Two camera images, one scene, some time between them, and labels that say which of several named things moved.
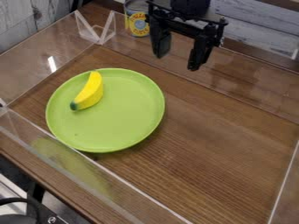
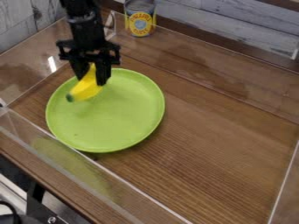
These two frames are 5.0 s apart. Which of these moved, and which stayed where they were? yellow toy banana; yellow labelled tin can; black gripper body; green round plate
Moved: black gripper body; yellow toy banana
Stayed: yellow labelled tin can; green round plate
